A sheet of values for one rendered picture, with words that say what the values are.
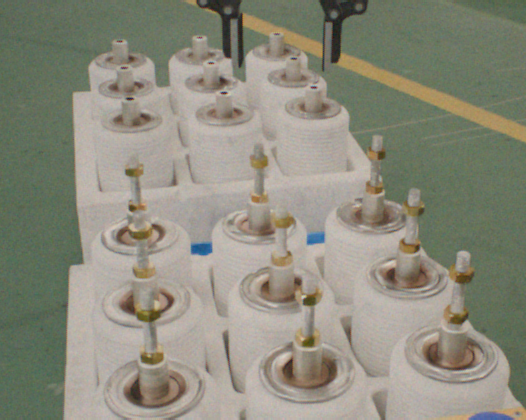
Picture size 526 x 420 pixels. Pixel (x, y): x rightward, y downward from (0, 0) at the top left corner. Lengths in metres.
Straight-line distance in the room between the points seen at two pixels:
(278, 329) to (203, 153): 0.43
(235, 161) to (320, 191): 0.12
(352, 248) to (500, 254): 0.52
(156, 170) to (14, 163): 0.58
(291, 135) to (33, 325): 0.42
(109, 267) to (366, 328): 0.25
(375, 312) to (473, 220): 0.69
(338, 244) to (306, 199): 0.26
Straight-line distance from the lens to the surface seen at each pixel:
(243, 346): 0.77
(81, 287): 0.94
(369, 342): 0.80
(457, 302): 0.68
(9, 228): 1.45
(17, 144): 1.74
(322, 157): 1.15
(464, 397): 0.69
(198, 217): 1.12
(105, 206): 1.10
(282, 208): 0.73
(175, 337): 0.74
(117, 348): 0.75
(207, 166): 1.13
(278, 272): 0.76
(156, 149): 1.11
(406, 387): 0.70
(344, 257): 0.88
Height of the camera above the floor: 0.68
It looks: 31 degrees down
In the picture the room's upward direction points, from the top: 2 degrees clockwise
